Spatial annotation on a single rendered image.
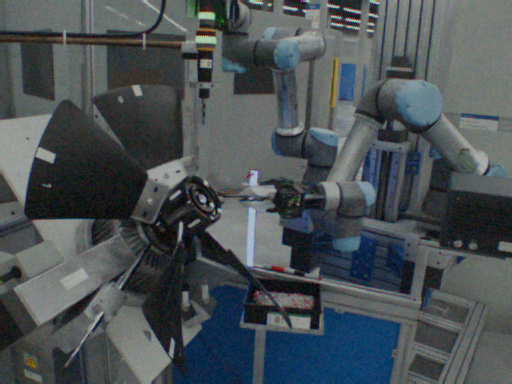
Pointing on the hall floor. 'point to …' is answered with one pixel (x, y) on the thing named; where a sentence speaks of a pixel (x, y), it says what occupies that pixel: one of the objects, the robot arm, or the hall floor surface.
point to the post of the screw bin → (259, 356)
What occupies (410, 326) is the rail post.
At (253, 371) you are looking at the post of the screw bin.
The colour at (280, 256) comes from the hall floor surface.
